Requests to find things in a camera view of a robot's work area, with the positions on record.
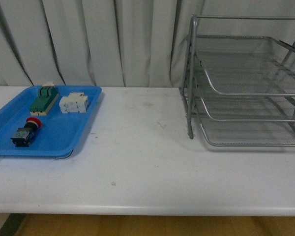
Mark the white curtain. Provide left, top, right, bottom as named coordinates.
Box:
left=0, top=0, right=295, bottom=87

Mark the blue plastic tray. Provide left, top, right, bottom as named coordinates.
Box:
left=0, top=86, right=102, bottom=157

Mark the red emergency stop button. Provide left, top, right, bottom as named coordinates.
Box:
left=10, top=117, right=42, bottom=147

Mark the green knife switch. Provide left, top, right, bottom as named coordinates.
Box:
left=29, top=82, right=59, bottom=116

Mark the white circuit breaker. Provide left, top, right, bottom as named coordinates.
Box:
left=59, top=92, right=89, bottom=114

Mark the silver mesh letter rack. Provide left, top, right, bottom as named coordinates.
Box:
left=179, top=15, right=295, bottom=148

